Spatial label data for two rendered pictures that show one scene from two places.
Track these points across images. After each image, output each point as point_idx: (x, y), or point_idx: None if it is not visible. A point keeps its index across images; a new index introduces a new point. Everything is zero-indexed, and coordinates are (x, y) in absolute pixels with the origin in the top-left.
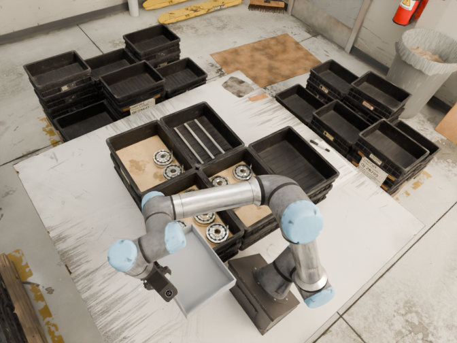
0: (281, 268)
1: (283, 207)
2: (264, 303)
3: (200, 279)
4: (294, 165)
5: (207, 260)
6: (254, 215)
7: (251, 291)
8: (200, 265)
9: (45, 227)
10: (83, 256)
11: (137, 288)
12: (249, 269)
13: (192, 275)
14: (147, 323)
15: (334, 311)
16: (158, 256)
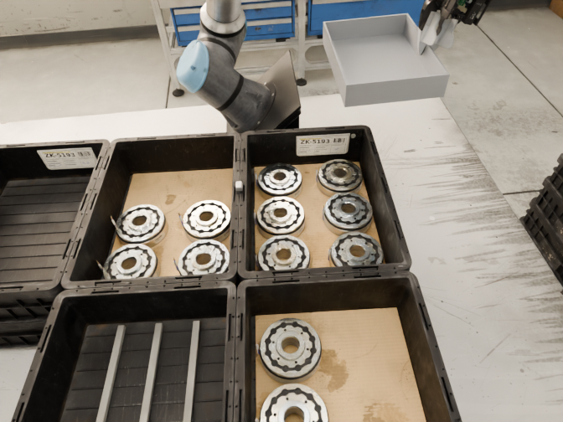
0: (236, 73)
1: None
2: (285, 67)
3: (367, 54)
4: (11, 243)
5: (343, 67)
6: (192, 189)
7: (293, 73)
8: (358, 65)
9: None
10: (539, 312)
11: (436, 221)
12: (271, 115)
13: (376, 60)
14: (429, 177)
15: (193, 107)
16: None
